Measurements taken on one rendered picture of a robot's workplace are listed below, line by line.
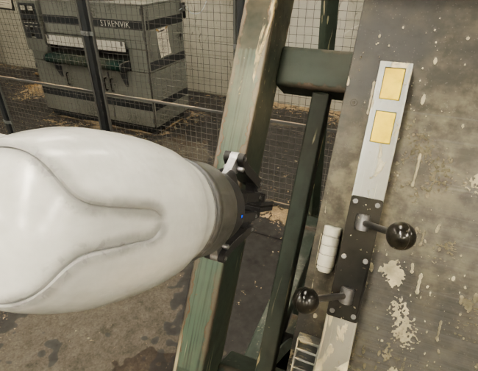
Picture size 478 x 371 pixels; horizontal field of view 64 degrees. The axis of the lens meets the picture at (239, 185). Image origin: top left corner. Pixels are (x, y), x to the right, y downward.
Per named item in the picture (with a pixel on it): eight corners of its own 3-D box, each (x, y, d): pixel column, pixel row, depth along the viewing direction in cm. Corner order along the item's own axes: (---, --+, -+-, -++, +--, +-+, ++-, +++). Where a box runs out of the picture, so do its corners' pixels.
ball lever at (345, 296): (337, 301, 63) (284, 308, 54) (343, 279, 63) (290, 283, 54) (358, 311, 60) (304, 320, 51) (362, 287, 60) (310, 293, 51)
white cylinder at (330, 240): (326, 224, 67) (316, 267, 67) (323, 224, 64) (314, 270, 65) (343, 227, 66) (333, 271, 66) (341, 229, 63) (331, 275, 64)
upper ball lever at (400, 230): (345, 230, 61) (393, 251, 48) (350, 207, 61) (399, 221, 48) (367, 234, 62) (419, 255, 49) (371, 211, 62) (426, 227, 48)
